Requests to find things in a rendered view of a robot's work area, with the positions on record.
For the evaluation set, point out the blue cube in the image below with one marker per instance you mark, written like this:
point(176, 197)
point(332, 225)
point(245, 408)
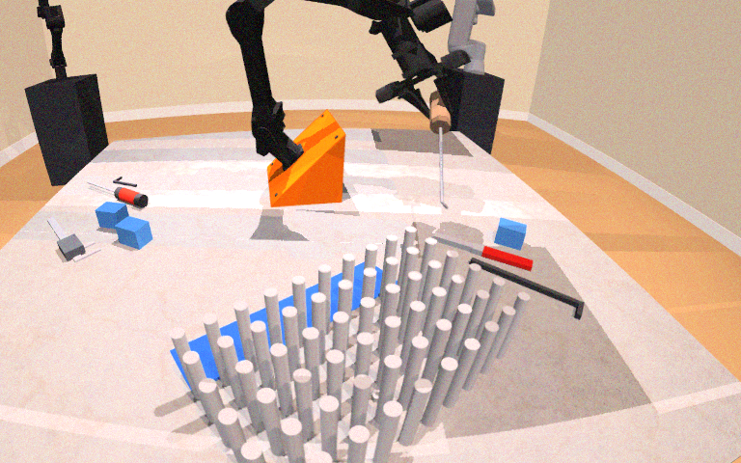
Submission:
point(134, 232)
point(510, 234)
point(110, 214)

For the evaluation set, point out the blue flat strip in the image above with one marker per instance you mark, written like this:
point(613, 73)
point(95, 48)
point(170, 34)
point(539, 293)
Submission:
point(201, 344)

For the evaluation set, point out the red-handled screwdriver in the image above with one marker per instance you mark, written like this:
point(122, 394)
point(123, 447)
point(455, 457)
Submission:
point(127, 195)

